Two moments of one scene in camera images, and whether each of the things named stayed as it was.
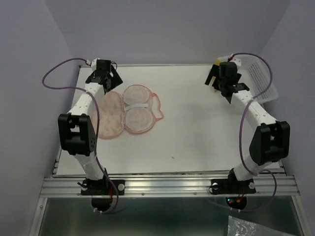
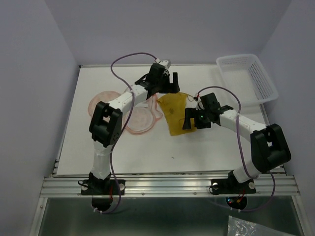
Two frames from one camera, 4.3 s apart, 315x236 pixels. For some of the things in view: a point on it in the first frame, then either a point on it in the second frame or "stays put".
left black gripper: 116,80 to 171,88
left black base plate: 103,187 stays put
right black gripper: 214,72 to 191,112
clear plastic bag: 239,227 stays put
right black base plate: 232,186 stays put
